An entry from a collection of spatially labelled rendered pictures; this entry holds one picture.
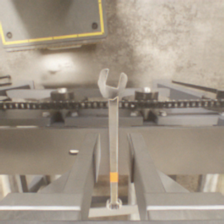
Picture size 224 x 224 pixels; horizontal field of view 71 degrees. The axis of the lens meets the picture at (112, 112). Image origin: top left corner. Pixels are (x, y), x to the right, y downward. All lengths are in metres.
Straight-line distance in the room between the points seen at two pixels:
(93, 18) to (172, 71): 0.78
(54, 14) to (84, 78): 0.53
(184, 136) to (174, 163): 0.05
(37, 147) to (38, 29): 0.99
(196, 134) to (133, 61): 1.18
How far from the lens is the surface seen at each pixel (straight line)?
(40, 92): 1.19
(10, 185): 0.81
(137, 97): 0.55
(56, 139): 0.29
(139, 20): 1.48
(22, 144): 0.32
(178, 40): 1.53
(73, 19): 1.16
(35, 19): 1.23
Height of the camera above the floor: 1.41
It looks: 75 degrees down
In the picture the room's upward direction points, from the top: 178 degrees counter-clockwise
